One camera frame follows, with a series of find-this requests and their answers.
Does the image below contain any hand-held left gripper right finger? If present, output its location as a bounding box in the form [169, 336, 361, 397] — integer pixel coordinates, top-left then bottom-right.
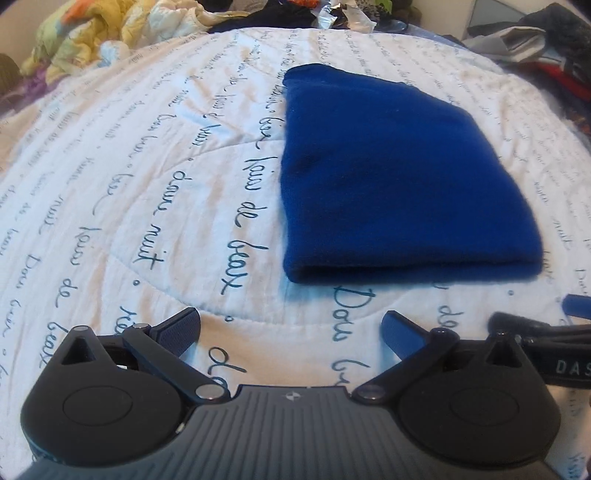
[353, 310, 525, 403]

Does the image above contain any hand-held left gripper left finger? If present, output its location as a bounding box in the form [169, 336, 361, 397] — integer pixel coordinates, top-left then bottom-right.
[58, 307, 229, 404]

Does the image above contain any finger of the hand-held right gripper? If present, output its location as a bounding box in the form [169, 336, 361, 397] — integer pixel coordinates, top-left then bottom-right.
[489, 311, 591, 346]
[562, 294, 591, 320]

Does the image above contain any blue knit sweater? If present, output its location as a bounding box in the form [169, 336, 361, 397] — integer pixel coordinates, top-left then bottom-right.
[281, 64, 544, 286]

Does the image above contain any grey and red clothes pile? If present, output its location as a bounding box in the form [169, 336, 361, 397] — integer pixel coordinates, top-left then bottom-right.
[466, 2, 587, 42]

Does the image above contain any white script print quilt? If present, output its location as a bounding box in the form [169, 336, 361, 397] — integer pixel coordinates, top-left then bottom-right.
[0, 23, 591, 480]

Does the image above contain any red garment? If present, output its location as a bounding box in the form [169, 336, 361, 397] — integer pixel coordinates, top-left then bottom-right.
[531, 60, 591, 100]

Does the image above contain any white and grey garment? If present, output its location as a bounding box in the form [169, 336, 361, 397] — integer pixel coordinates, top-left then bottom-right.
[462, 25, 550, 58]

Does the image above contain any purple cloth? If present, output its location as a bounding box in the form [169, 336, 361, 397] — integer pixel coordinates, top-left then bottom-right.
[0, 74, 47, 116]

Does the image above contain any grey framed panel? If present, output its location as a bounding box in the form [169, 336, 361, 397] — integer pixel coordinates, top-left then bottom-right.
[466, 0, 522, 35]

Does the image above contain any brown ribbed fabric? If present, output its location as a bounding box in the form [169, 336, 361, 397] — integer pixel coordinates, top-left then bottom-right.
[0, 53, 21, 100]

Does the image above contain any yellow cartoon print comforter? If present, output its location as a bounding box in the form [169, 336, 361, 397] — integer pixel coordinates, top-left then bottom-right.
[21, 0, 153, 77]

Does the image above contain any white padded garment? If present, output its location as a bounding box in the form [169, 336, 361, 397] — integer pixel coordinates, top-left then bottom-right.
[152, 0, 241, 35]

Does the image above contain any clear plastic wrapping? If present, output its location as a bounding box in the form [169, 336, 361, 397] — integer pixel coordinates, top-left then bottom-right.
[314, 0, 375, 31]

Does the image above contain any olive brown bag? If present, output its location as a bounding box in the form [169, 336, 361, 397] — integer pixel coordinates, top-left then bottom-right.
[394, 0, 423, 24]

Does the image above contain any dark navy garment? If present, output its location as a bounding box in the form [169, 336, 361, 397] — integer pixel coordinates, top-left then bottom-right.
[208, 0, 319, 33]

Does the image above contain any black strap bag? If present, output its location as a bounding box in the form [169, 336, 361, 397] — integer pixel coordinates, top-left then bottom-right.
[369, 4, 411, 33]

